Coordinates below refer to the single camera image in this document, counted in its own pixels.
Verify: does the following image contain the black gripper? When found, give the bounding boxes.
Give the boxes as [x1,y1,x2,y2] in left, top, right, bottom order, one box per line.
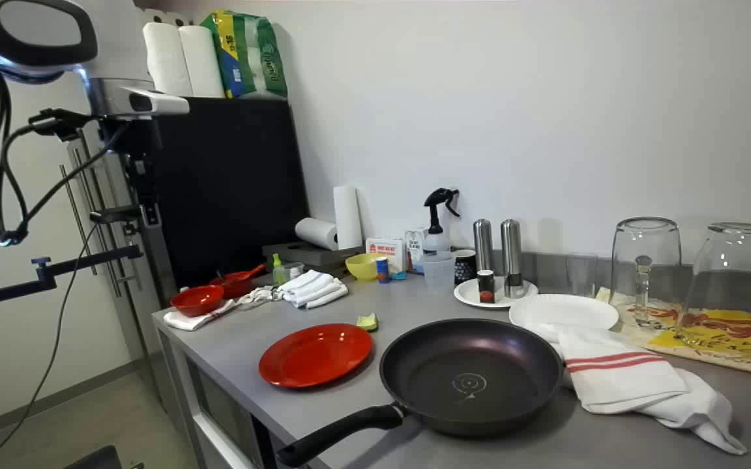
[122,114,166,230]

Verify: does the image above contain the red plate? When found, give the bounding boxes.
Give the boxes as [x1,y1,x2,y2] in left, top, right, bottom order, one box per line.
[255,320,374,390]

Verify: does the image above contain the small white plate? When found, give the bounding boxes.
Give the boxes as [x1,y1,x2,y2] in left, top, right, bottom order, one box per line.
[451,274,540,313]

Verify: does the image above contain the large white plate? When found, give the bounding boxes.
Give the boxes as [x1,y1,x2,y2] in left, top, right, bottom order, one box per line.
[506,291,622,337]

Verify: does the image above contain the silver metal rack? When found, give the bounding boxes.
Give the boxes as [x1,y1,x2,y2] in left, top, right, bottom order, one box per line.
[56,127,178,368]

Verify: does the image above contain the black cabinet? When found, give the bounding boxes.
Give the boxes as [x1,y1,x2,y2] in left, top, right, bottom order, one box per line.
[142,96,311,288]

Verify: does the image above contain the wrapped white paper roll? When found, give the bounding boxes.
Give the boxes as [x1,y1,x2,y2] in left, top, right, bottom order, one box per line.
[141,17,192,98]
[178,23,227,98]

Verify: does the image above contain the green yellow package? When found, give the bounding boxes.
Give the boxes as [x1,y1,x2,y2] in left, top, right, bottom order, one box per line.
[201,7,288,101]

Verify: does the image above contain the white cloth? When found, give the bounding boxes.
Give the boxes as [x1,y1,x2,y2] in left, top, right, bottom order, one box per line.
[162,283,275,333]

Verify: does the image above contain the small green bottle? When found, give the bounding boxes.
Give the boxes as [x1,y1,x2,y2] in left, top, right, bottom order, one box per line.
[269,249,292,287]

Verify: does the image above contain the white paper towel roll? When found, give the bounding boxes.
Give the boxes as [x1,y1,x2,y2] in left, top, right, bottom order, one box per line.
[292,215,342,253]
[330,183,365,253]

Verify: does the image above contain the gray tray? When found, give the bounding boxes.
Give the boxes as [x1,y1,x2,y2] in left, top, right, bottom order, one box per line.
[260,240,361,277]

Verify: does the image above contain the black boom rod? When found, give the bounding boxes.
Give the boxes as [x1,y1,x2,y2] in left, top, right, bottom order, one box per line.
[0,242,145,313]

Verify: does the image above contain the folded towel blue stripes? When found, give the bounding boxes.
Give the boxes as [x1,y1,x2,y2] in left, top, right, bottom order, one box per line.
[271,268,350,313]

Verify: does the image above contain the yellow bowl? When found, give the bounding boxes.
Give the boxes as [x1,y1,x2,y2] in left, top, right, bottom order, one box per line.
[343,253,384,283]

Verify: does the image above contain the white first aid kit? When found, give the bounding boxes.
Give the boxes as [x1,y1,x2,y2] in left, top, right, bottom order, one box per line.
[361,234,408,274]

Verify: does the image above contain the small white printed box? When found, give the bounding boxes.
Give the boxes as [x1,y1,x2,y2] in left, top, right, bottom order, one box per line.
[403,226,427,274]

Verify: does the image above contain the dark floor object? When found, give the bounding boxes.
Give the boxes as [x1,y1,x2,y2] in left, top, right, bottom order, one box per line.
[62,443,124,469]

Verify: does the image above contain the spray bottle black trigger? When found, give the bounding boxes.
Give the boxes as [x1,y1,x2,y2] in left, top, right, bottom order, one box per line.
[420,184,463,295]

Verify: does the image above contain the steel grinder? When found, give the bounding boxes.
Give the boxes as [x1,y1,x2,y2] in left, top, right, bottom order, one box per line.
[468,215,497,282]
[497,215,526,298]

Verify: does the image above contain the black frying pan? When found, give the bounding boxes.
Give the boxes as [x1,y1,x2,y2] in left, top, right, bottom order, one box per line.
[273,314,569,469]

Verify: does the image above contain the white towel red stripes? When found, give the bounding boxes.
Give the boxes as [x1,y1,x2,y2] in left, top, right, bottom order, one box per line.
[528,320,751,459]

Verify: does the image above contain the red pot with handle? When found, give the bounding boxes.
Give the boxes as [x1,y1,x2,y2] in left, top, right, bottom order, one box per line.
[214,260,271,299]

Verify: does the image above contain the thin black cable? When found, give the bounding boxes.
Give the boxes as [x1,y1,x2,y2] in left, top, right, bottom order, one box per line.
[0,218,105,469]

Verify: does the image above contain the gray table frame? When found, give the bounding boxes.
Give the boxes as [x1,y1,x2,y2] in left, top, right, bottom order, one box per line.
[150,320,287,469]

